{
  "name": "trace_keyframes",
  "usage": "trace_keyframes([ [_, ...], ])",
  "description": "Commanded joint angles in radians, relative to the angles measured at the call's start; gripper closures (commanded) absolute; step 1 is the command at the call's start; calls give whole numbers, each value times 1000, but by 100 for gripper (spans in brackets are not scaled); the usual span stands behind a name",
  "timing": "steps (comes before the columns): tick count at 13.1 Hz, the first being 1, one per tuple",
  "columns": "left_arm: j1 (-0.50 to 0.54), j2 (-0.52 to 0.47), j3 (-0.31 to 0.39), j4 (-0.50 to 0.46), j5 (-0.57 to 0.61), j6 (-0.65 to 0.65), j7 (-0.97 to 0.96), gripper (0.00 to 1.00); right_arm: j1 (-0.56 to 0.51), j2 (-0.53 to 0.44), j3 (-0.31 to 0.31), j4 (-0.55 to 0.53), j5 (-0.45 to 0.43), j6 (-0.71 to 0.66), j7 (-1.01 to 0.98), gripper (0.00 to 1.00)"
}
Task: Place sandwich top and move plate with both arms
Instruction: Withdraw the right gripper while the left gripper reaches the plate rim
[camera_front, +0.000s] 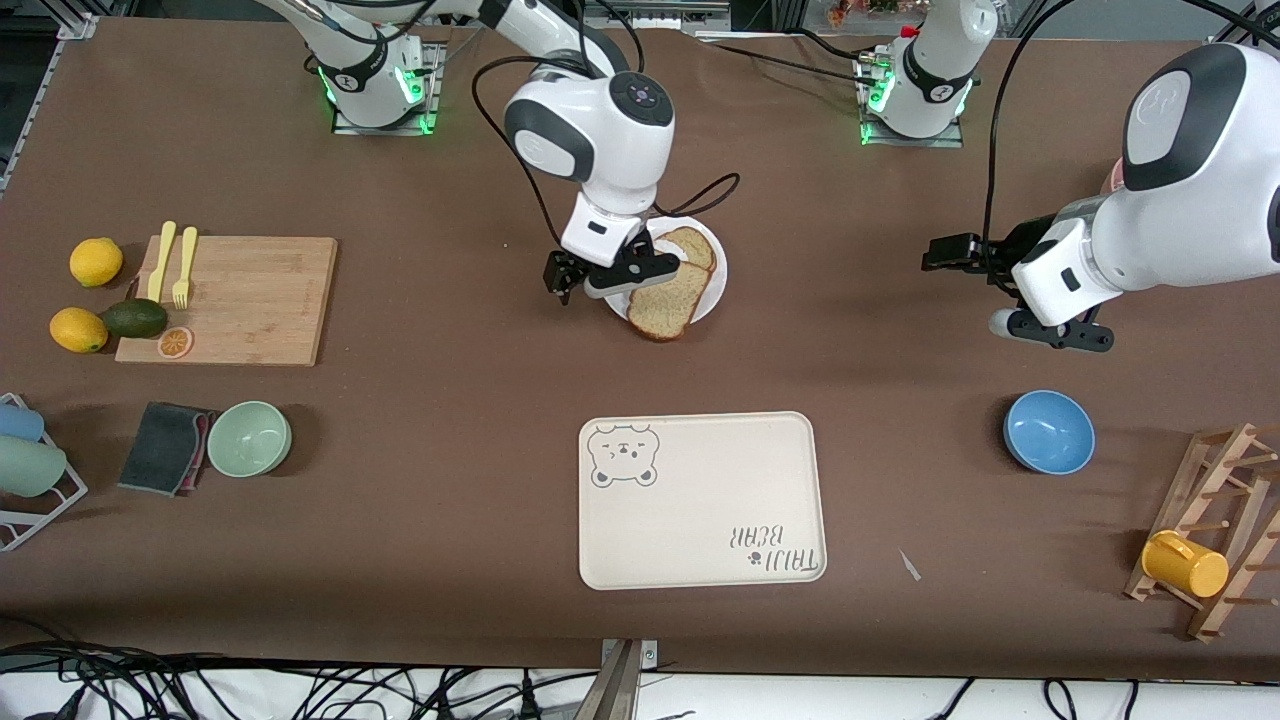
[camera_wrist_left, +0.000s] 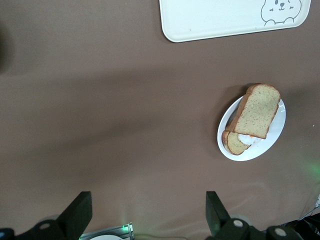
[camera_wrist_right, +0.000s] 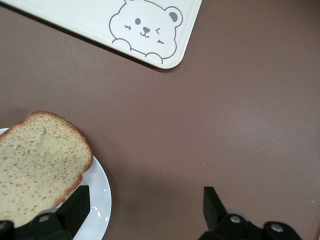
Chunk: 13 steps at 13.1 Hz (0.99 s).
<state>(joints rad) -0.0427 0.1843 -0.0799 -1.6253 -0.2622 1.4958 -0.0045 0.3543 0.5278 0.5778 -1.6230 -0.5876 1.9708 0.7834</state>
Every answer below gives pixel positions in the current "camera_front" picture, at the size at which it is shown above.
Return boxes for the brown bread slice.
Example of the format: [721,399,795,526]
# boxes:
[627,262,713,343]
[655,226,719,276]

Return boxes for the white round plate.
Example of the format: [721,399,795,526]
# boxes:
[600,214,729,329]

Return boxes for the blue bowl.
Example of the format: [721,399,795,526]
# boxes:
[1003,390,1096,475]

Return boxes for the cream bear print tray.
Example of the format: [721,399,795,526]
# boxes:
[578,411,828,591]

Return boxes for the orange red decoration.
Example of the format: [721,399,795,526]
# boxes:
[828,0,901,26]

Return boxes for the grey metal box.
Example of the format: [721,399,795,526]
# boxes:
[583,0,733,31]

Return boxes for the wooden peg rack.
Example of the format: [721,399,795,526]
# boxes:
[1125,423,1280,643]

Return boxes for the wooden cutting board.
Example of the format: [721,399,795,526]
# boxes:
[115,236,339,367]

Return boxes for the pale green bowl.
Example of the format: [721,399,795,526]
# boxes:
[207,401,293,478]

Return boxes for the yellow mug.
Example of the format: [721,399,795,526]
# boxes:
[1141,530,1230,599]

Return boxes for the yellow plastic fork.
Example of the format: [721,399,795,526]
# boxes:
[171,227,199,310]

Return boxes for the yellow plastic knife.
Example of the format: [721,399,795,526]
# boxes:
[147,221,178,304]

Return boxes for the dark green avocado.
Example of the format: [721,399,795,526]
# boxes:
[100,298,169,340]

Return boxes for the dark grey folded cloth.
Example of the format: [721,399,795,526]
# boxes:
[118,402,219,498]

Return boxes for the yellow lemon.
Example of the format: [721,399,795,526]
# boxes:
[69,238,124,289]
[49,307,109,354]

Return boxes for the light blue cup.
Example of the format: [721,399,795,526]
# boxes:
[0,402,46,443]

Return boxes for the pale green cup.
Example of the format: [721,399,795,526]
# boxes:
[0,437,68,498]

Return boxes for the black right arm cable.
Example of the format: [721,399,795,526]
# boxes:
[472,0,743,251]

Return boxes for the black cable on table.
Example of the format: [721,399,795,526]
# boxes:
[700,35,876,86]

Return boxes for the metal camera pole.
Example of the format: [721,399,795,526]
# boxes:
[575,638,661,720]

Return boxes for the white wire rack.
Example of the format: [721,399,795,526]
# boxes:
[0,393,89,553]

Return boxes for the black cable tangle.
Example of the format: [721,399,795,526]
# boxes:
[0,620,601,720]

